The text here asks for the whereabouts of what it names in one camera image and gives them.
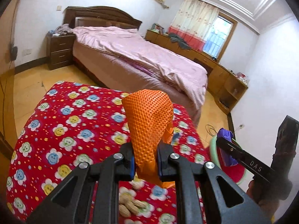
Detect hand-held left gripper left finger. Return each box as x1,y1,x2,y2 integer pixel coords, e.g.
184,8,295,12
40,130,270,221
26,142,136,224

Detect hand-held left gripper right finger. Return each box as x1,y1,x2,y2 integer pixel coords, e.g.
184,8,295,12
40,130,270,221
157,143,272,224

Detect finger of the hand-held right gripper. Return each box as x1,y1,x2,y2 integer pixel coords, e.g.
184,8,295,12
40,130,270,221
216,136,276,182

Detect green rimmed red bin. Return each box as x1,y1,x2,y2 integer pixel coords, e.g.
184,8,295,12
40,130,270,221
209,134,248,185

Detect orange foam net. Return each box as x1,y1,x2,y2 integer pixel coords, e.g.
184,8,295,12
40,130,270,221
121,89,176,189

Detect purple wrapper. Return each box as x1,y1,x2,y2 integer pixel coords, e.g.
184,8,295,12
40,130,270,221
217,128,235,167

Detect pile of peanuts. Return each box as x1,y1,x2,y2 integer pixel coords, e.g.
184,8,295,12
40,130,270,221
118,177,152,218

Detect red smiley flower tablecloth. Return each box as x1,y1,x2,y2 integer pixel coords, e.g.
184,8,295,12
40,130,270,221
6,81,212,224

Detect white plastic container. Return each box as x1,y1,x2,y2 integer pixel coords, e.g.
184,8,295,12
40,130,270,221
236,72,248,84

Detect long wooden cabinet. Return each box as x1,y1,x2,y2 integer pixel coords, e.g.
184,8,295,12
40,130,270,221
145,29,249,115

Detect pink quilt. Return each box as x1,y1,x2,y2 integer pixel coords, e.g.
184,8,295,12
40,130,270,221
72,26,208,111

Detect grey cloth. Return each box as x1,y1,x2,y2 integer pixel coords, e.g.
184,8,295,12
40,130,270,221
168,33,191,50

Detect barred window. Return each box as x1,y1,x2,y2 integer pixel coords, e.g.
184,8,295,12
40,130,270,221
202,14,237,61

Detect dark wooden nightstand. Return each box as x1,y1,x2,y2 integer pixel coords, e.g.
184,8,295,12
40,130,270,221
47,34,75,70

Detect photo frames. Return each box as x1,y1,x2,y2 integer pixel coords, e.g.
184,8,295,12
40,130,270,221
151,23,165,34

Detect wooden wardrobe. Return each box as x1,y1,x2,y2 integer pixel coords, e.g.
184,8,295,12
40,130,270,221
0,0,26,154

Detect floral curtain with red hem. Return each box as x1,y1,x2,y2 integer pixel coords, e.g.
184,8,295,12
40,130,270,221
169,0,220,52

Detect pile of clothes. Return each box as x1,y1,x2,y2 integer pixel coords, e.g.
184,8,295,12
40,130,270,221
48,24,74,37

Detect dark wooden bed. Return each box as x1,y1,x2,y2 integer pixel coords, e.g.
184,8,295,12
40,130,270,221
64,6,208,126

